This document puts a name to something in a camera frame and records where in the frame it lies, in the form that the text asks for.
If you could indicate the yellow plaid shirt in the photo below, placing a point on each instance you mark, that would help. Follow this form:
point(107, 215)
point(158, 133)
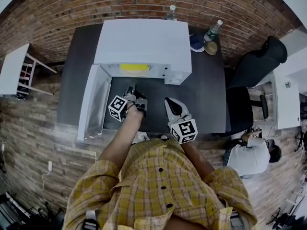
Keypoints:
point(156, 190)

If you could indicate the gold round lid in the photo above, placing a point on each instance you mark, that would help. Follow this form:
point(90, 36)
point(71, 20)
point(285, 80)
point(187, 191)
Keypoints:
point(211, 48)

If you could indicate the black office chair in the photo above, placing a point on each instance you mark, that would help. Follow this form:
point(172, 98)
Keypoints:
point(249, 71)

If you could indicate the person's left forearm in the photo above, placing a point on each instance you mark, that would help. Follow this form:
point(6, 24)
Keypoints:
point(120, 140)

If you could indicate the green label water bottle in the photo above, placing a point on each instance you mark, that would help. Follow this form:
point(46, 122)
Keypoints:
point(211, 32)

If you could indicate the blue cap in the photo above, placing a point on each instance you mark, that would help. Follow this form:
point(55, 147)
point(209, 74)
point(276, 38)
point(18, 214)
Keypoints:
point(196, 42)

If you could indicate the black equipment pile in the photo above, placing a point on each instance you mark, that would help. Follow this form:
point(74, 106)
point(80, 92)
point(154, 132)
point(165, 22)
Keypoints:
point(24, 214)

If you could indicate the yellow plate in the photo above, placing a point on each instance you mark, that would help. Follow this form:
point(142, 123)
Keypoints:
point(134, 67)

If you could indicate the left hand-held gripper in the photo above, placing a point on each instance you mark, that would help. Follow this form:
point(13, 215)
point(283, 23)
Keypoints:
point(117, 107)

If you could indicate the person's right forearm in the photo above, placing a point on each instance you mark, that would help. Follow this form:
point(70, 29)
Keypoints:
point(195, 158)

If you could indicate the white desk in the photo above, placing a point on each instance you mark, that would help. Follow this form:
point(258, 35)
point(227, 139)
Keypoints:
point(286, 104)

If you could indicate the black tripod stands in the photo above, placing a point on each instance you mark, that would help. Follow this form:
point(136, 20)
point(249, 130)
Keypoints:
point(287, 214)

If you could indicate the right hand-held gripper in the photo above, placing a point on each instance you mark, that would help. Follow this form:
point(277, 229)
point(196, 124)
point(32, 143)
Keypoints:
point(183, 129)

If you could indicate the person's left hand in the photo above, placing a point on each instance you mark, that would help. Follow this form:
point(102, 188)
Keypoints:
point(137, 112)

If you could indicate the clear plastic water bottle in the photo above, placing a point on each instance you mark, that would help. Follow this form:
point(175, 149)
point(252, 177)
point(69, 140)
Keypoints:
point(170, 14)

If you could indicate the white side table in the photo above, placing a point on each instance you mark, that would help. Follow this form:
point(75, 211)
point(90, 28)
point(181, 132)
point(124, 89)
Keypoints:
point(12, 71)

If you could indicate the white microwave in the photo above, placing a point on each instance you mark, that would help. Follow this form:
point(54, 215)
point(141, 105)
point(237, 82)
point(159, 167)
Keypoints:
point(144, 42)

